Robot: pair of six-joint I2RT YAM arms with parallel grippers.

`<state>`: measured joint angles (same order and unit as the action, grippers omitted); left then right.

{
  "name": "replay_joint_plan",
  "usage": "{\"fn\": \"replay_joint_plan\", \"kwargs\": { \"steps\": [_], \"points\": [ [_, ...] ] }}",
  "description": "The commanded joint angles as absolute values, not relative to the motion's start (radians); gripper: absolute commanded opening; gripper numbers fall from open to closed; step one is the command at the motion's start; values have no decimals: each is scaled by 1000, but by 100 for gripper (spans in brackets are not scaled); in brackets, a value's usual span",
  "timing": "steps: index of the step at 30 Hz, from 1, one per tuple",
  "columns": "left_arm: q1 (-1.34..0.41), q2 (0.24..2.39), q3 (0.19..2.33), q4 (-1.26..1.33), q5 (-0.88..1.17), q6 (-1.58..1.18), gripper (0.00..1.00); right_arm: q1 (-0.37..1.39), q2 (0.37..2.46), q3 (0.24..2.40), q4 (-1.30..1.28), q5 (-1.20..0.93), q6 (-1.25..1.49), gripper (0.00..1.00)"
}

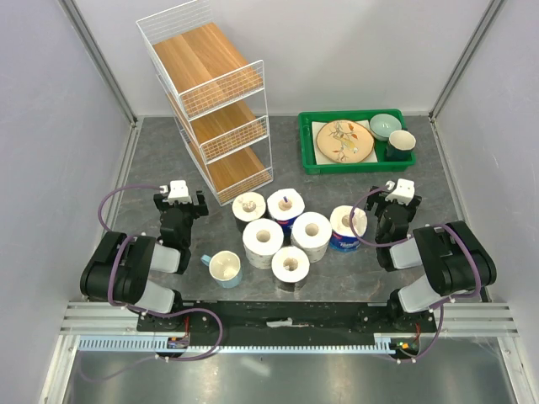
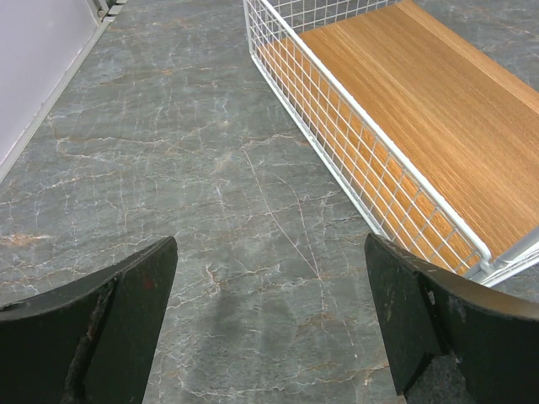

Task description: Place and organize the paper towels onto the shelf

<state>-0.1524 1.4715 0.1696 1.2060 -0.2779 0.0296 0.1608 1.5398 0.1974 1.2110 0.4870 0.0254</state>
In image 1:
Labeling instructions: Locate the blue roll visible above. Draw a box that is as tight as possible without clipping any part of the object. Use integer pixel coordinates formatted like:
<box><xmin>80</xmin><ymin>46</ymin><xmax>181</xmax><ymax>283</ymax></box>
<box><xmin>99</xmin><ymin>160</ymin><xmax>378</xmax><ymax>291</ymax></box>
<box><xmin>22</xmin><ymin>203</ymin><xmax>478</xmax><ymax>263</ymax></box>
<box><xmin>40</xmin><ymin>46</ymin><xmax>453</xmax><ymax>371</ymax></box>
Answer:
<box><xmin>329</xmin><ymin>205</ymin><xmax>367</xmax><ymax>253</ymax></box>
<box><xmin>267</xmin><ymin>189</ymin><xmax>305</xmax><ymax>236</ymax></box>

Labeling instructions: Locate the black paper towel roll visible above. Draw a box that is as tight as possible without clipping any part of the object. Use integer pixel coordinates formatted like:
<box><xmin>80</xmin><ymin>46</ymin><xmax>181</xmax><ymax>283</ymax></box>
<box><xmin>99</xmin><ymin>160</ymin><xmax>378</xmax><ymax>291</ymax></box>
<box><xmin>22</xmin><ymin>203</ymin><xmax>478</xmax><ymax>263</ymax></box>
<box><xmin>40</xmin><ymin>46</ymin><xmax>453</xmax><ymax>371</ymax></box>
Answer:
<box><xmin>232</xmin><ymin>192</ymin><xmax>267</xmax><ymax>223</ymax></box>

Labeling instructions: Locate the black roll front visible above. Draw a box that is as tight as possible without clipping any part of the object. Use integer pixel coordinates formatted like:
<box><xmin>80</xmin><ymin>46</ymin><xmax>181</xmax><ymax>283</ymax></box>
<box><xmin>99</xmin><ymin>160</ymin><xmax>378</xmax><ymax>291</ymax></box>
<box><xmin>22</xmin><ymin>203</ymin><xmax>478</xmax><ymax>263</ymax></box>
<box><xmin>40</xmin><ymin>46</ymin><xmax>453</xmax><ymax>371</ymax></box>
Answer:
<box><xmin>271</xmin><ymin>247</ymin><xmax>310</xmax><ymax>292</ymax></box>

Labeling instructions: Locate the white wire wooden shelf rack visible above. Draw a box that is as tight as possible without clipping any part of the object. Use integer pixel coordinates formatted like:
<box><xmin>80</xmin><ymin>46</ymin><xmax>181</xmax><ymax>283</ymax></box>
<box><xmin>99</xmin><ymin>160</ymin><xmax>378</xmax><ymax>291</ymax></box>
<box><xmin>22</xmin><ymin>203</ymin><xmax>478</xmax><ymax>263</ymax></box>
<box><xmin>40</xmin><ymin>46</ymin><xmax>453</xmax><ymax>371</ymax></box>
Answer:
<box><xmin>136</xmin><ymin>1</ymin><xmax>274</xmax><ymax>205</ymax></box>

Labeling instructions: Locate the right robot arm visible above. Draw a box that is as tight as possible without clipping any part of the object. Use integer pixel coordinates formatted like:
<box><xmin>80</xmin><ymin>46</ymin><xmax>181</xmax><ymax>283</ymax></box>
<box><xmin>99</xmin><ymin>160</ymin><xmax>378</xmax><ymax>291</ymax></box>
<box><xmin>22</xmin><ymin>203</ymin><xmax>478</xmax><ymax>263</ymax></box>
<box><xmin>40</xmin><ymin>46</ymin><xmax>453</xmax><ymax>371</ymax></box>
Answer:
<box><xmin>364</xmin><ymin>182</ymin><xmax>497</xmax><ymax>332</ymax></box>

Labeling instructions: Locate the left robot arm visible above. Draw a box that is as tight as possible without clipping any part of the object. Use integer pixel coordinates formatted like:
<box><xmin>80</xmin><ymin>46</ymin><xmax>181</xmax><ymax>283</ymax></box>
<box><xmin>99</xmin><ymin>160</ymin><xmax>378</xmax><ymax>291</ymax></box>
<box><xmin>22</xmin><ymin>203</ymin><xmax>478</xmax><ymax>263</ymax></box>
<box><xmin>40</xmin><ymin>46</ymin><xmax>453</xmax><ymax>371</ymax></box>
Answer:
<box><xmin>80</xmin><ymin>186</ymin><xmax>209</xmax><ymax>331</ymax></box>

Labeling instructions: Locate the green plastic tray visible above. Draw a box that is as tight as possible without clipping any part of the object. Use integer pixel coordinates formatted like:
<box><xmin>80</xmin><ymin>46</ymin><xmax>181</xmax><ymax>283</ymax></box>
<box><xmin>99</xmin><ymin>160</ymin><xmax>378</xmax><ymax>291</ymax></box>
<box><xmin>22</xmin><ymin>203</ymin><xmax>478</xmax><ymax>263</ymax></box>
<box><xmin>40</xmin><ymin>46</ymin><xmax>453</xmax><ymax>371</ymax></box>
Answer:
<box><xmin>298</xmin><ymin>109</ymin><xmax>416</xmax><ymax>175</ymax></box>

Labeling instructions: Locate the dark green ceramic cup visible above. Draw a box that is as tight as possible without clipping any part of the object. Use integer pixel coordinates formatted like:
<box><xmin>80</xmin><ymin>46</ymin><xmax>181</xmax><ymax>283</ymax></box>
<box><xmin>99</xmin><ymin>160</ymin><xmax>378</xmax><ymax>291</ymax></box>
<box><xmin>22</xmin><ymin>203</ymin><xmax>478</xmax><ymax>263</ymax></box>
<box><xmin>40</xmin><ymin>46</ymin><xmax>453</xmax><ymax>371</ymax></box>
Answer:
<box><xmin>386</xmin><ymin>130</ymin><xmax>416</xmax><ymax>162</ymax></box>

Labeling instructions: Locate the bird pattern ceramic plate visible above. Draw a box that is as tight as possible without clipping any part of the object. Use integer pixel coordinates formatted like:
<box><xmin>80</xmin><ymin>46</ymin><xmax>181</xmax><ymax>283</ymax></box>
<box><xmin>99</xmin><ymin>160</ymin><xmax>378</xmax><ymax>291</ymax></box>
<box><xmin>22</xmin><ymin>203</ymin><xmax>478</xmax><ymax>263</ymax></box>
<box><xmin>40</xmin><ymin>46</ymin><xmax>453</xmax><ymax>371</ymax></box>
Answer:
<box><xmin>316</xmin><ymin>120</ymin><xmax>376</xmax><ymax>163</ymax></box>

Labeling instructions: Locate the white floral roll centre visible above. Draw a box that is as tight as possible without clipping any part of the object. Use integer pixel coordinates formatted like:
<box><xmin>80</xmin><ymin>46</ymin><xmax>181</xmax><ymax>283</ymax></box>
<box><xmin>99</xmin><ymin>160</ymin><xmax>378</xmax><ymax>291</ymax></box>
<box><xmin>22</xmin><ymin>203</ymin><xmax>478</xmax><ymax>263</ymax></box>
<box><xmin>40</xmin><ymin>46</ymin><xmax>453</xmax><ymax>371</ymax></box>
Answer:
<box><xmin>291</xmin><ymin>212</ymin><xmax>332</xmax><ymax>263</ymax></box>

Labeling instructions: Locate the white floral roll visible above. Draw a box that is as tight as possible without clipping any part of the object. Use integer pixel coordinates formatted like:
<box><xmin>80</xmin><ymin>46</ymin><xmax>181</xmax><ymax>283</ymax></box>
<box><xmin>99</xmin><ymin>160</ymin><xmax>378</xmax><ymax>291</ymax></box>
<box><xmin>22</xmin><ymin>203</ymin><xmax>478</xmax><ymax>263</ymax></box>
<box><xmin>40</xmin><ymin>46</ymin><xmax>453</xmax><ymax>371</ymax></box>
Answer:
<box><xmin>243</xmin><ymin>218</ymin><xmax>284</xmax><ymax>269</ymax></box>
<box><xmin>291</xmin><ymin>212</ymin><xmax>332</xmax><ymax>263</ymax></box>

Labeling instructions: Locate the light green ceramic bowl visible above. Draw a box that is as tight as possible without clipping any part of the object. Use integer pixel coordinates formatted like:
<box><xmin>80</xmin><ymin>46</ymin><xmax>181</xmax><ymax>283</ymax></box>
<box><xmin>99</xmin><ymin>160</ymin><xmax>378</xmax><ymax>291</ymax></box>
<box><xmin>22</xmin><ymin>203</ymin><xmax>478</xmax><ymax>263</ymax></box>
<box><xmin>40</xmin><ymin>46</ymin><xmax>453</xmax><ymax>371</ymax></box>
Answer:
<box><xmin>369</xmin><ymin>114</ymin><xmax>403</xmax><ymax>141</ymax></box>

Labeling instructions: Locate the light blue ceramic mug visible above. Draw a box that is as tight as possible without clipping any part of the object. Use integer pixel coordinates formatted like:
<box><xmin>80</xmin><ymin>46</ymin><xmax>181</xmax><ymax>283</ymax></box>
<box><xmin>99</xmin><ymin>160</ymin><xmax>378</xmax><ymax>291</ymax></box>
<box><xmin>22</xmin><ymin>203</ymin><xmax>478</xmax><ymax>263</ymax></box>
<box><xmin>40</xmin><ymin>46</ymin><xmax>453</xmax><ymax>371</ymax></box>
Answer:
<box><xmin>200</xmin><ymin>251</ymin><xmax>243</xmax><ymax>289</ymax></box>

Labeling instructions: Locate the white floral roll left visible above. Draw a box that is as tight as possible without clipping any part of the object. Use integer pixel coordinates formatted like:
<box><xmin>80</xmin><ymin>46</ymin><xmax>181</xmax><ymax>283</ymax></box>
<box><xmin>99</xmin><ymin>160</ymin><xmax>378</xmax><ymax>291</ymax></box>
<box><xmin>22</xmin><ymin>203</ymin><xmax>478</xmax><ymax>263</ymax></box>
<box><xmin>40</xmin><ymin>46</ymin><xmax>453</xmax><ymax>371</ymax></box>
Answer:
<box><xmin>243</xmin><ymin>218</ymin><xmax>284</xmax><ymax>269</ymax></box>

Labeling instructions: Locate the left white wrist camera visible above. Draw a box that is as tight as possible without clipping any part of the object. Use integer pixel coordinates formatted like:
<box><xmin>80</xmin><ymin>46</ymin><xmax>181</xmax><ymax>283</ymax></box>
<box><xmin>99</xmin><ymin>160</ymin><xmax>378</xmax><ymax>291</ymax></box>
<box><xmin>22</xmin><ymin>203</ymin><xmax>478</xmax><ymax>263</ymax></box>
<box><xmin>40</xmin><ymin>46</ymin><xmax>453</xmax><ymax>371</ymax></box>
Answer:
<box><xmin>167</xmin><ymin>180</ymin><xmax>192</xmax><ymax>205</ymax></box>

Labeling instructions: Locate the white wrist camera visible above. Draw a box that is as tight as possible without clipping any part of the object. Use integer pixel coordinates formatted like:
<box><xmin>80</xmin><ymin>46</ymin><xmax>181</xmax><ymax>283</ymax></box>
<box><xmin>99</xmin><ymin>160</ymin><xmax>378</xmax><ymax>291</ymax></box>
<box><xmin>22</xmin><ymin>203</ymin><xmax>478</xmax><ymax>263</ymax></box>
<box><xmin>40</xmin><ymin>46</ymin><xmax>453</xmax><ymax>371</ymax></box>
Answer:
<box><xmin>167</xmin><ymin>180</ymin><xmax>192</xmax><ymax>205</ymax></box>
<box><xmin>385</xmin><ymin>178</ymin><xmax>415</xmax><ymax>205</ymax></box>

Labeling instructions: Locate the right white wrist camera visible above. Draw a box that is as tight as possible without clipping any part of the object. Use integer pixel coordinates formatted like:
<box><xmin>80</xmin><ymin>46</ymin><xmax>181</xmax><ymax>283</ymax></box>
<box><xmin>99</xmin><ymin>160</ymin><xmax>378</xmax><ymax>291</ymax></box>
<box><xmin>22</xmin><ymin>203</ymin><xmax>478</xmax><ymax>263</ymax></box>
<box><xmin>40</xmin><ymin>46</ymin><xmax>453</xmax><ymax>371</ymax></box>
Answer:
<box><xmin>385</xmin><ymin>178</ymin><xmax>415</xmax><ymax>205</ymax></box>

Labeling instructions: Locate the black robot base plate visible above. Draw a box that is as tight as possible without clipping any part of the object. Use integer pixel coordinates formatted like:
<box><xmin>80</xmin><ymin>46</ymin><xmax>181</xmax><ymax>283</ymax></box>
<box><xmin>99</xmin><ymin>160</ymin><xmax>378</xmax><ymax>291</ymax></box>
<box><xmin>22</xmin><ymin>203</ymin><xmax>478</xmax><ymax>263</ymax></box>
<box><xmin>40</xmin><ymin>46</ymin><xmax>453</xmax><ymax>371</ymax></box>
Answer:
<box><xmin>136</xmin><ymin>299</ymin><xmax>436</xmax><ymax>347</ymax></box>

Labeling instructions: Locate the light blue cable duct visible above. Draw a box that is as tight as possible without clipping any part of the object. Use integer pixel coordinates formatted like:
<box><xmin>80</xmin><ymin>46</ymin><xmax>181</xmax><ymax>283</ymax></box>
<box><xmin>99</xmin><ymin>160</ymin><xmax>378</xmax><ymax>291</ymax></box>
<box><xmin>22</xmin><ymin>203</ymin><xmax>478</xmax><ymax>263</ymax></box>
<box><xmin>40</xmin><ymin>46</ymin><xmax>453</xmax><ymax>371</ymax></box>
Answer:
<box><xmin>78</xmin><ymin>335</ymin><xmax>395</xmax><ymax>354</ymax></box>

